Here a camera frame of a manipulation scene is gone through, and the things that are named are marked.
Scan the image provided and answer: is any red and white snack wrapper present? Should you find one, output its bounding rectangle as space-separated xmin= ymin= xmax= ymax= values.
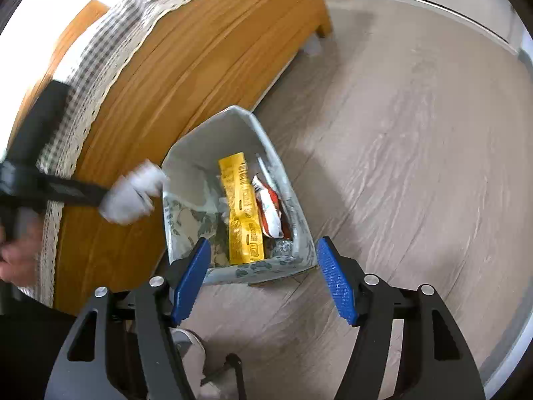
xmin=251 ymin=174 xmax=292 ymax=239

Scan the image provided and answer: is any white tissue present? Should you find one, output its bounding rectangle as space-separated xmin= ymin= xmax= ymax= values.
xmin=99 ymin=162 xmax=170 ymax=225

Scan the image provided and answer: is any grey floral waste bin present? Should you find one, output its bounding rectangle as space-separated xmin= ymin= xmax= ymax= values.
xmin=160 ymin=105 xmax=319 ymax=287

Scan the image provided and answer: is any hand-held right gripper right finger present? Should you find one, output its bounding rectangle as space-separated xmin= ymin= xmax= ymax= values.
xmin=315 ymin=236 xmax=487 ymax=400

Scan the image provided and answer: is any person's black trouser leg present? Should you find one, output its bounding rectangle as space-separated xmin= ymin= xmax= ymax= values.
xmin=0 ymin=300 xmax=140 ymax=400

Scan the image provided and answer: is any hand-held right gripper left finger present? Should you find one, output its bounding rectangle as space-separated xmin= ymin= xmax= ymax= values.
xmin=44 ymin=237 xmax=212 ymax=400

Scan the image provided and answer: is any person's grey shoe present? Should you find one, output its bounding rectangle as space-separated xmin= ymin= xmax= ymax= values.
xmin=171 ymin=327 xmax=208 ymax=400

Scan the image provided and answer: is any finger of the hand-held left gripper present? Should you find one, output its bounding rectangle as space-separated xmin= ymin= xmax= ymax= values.
xmin=39 ymin=174 xmax=110 ymax=208

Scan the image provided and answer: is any person's left hand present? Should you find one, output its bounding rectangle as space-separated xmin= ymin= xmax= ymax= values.
xmin=0 ymin=225 xmax=43 ymax=286

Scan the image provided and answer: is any brown checked blanket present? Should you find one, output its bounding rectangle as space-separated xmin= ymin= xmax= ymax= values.
xmin=23 ymin=0 xmax=256 ymax=306

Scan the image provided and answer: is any yellow snack wrapper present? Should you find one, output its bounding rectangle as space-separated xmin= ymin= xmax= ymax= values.
xmin=218 ymin=153 xmax=266 ymax=266

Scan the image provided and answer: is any wooden bed frame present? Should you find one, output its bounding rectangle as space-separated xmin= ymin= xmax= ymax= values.
xmin=8 ymin=0 xmax=334 ymax=316

